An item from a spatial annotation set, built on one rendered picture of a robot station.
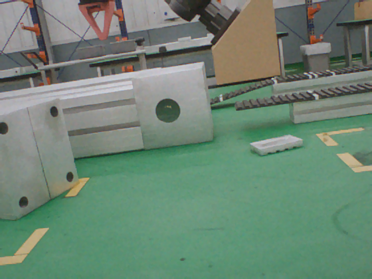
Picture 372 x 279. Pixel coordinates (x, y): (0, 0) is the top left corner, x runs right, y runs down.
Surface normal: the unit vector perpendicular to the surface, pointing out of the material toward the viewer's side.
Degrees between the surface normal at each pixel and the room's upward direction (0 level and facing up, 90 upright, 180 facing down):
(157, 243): 0
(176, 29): 90
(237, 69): 90
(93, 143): 90
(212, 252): 0
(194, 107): 90
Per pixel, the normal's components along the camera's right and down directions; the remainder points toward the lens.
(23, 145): 0.90, -0.03
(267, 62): -0.05, 0.26
